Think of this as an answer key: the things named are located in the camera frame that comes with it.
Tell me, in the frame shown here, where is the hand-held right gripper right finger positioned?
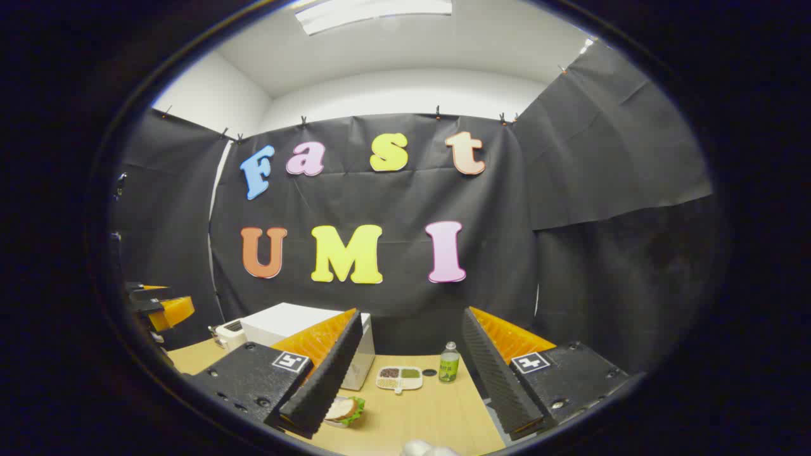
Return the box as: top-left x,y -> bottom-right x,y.
461,307 -> 632,442

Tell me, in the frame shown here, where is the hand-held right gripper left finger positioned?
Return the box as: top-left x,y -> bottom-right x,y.
182,308 -> 364,440

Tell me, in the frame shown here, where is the sandwich with lettuce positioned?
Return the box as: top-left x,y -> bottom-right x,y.
324,396 -> 366,426

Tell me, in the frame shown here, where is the white microwave oven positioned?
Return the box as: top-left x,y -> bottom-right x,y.
239,303 -> 376,391

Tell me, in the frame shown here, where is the green drink bottle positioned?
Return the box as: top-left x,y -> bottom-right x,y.
438,341 -> 461,384

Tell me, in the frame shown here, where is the white toaster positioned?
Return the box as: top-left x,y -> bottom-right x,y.
212,319 -> 248,352

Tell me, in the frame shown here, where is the white divided dish of grains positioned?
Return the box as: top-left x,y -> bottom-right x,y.
376,365 -> 424,395

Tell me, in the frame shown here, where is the black backdrop cloth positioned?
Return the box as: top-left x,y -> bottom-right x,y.
111,41 -> 717,374

